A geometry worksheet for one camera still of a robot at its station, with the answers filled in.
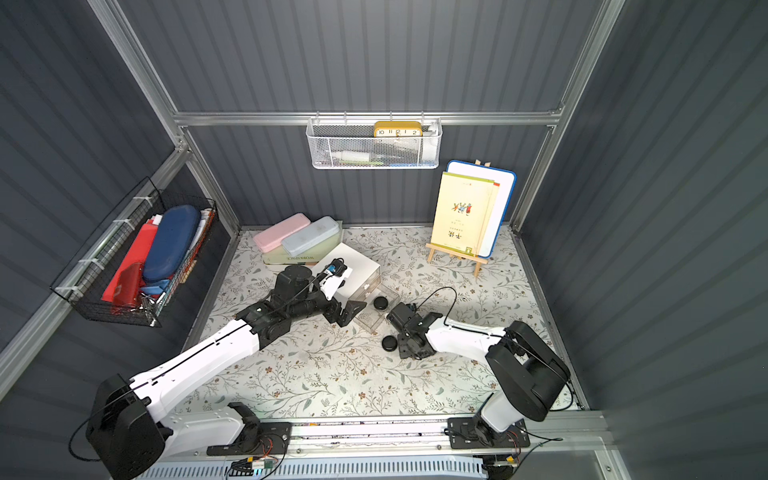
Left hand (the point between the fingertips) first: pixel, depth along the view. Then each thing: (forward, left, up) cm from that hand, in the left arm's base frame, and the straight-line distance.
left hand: (355, 294), depth 76 cm
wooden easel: (+25, -32, -14) cm, 43 cm away
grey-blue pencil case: (+32, +16, -10) cm, 38 cm away
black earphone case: (+9, -6, -19) cm, 21 cm away
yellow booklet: (+30, -33, +3) cm, 45 cm away
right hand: (-5, -17, -21) cm, 27 cm away
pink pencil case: (+30, +31, -10) cm, 44 cm away
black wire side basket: (-6, +54, +14) cm, 57 cm away
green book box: (+24, +19, -13) cm, 33 cm away
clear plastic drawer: (+10, -3, -12) cm, 16 cm away
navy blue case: (+8, +44, +12) cm, 47 cm away
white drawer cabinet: (+10, -2, -6) cm, 12 cm away
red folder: (-2, +50, +10) cm, 51 cm away
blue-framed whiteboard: (+32, -45, +12) cm, 56 cm away
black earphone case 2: (-5, -9, -20) cm, 23 cm away
